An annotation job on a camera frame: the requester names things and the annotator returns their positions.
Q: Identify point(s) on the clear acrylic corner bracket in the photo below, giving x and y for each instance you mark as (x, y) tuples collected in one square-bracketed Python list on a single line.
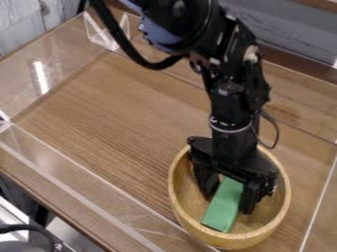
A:
[(100, 36)]

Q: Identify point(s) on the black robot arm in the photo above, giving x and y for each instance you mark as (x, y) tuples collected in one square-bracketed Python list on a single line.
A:
[(195, 29)]

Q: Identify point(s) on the clear acrylic barrier walls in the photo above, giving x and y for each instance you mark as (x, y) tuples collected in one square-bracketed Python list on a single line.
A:
[(93, 138)]

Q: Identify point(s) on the brown wooden bowl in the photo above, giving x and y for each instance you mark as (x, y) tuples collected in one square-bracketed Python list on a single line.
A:
[(251, 229)]

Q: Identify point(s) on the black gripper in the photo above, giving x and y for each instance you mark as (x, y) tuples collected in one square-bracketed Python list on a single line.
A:
[(231, 155)]

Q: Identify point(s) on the green rectangular block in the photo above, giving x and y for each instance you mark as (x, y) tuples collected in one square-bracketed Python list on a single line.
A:
[(223, 208)]

